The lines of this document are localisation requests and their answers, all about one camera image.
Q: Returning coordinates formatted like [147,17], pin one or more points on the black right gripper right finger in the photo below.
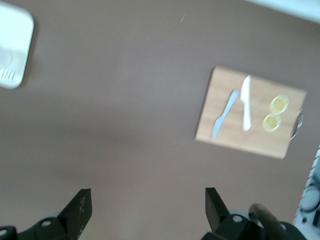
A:
[215,212]

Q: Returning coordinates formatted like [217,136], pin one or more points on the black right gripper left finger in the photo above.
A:
[77,212]

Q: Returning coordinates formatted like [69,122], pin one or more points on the cream bear print tray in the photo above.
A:
[17,32]

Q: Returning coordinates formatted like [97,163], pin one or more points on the wooden cutting board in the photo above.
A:
[260,142]

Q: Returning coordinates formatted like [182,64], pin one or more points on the white grey device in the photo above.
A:
[311,200]

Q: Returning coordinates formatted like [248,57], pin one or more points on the grey plastic knife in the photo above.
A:
[226,112]

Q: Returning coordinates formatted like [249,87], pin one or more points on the yellow lemon slice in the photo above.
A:
[279,104]
[271,122]

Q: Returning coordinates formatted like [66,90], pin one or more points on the white plastic knife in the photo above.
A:
[246,100]

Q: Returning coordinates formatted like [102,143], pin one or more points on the brown table cover sheet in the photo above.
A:
[125,100]

